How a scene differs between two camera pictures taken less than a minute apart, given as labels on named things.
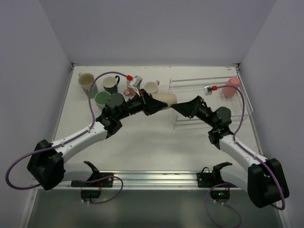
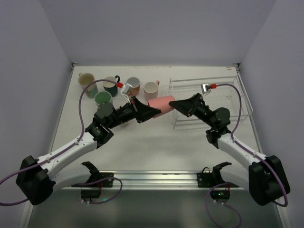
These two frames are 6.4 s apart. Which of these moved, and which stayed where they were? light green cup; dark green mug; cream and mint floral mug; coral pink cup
Moved: coral pink cup
Stayed: cream and mint floral mug; dark green mug; light green cup
